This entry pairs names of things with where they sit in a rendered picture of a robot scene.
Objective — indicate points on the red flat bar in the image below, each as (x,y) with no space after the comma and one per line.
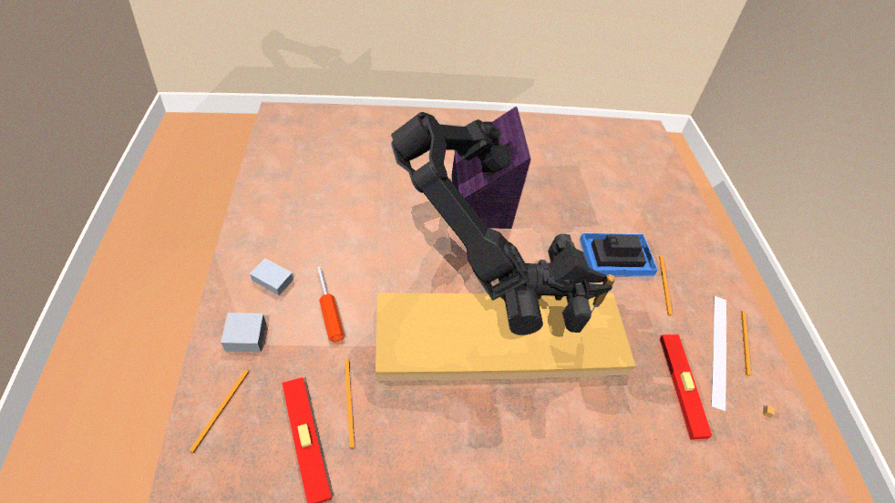
(308,453)
(687,393)

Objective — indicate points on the orange thin rod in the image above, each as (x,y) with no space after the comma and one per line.
(666,291)
(350,417)
(746,350)
(218,412)

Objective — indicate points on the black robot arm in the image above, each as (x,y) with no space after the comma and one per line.
(490,255)

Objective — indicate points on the white flat strip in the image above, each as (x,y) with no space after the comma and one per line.
(719,355)

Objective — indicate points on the orange-handled awl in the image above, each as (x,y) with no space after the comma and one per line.
(331,316)

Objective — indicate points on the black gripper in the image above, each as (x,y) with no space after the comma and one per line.
(577,311)

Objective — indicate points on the blue shallow tray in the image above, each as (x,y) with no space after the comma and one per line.
(648,270)

